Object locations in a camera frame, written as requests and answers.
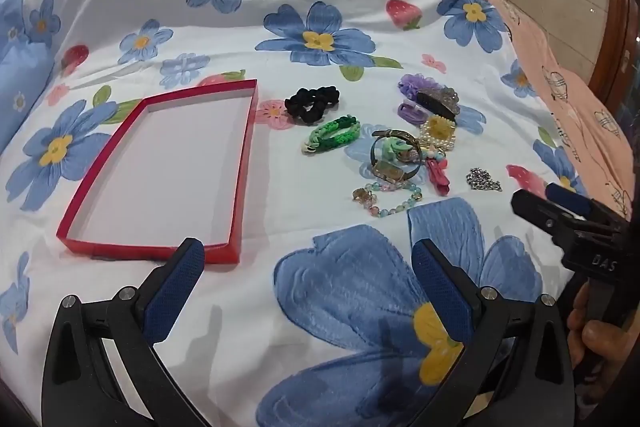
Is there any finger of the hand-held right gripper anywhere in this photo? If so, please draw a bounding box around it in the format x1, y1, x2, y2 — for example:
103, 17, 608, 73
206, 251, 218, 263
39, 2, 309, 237
545, 183, 601, 219
510, 189, 576, 239

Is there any grey glitter claw clip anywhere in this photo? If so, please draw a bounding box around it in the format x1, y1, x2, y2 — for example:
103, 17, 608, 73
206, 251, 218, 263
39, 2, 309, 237
417, 88, 461, 122

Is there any person's right hand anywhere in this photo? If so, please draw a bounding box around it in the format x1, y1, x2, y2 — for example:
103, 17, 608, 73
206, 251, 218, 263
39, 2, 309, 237
566, 279, 640, 389

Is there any pearl scrunchie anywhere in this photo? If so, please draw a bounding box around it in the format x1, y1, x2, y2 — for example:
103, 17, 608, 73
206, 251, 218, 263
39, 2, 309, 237
419, 127, 457, 152

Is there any wooden furniture edge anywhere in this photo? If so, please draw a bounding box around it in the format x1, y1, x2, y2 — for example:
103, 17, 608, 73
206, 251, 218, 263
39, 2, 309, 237
587, 0, 640, 108

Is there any green braided bracelet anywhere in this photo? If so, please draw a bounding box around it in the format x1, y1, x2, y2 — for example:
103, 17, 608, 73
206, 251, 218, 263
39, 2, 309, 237
301, 116, 362, 155

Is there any blue floral pillow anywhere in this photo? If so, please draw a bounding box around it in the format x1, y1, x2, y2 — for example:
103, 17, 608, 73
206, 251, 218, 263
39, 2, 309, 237
0, 0, 56, 152

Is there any black scrunchie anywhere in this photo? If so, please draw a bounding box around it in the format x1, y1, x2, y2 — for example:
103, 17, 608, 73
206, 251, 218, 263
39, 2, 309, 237
284, 87, 342, 125

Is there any purple bow hair tie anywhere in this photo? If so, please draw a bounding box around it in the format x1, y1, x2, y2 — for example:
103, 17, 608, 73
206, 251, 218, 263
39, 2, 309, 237
397, 102, 431, 126

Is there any pastel bead bracelet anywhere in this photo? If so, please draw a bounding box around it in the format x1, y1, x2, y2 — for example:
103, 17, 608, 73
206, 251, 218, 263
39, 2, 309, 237
352, 181, 423, 218

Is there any wristwatch with grey strap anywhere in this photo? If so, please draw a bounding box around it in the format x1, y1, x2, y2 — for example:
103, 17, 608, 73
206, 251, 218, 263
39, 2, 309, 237
370, 129, 426, 182

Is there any pink printed cloth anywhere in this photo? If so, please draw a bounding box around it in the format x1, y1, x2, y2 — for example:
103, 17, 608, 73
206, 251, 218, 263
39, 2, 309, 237
475, 0, 636, 218

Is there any pink hair clip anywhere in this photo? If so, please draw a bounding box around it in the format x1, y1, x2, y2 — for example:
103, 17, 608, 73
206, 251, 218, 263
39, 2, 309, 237
426, 157, 451, 196

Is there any red shallow box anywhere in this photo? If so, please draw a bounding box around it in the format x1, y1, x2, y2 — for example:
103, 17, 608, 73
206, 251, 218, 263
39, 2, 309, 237
56, 79, 259, 265

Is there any white floral bedsheet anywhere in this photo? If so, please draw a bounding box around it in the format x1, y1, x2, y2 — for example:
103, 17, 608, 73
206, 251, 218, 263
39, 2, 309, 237
0, 0, 591, 427

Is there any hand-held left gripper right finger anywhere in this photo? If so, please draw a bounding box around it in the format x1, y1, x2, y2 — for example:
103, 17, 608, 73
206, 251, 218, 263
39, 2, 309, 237
410, 238, 576, 427

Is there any silver chain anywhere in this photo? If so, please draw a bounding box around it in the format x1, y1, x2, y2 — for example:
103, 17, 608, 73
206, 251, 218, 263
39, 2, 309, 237
466, 167, 503, 192

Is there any purple flower hair clip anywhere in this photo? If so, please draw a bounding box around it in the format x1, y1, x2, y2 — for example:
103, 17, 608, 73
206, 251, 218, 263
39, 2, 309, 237
398, 74, 443, 100

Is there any mint green hair tie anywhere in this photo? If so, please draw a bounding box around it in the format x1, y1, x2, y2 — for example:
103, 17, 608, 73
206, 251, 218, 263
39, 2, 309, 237
382, 138, 416, 162

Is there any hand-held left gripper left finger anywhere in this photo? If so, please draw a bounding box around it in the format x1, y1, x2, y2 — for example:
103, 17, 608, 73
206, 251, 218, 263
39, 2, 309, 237
41, 237, 207, 427

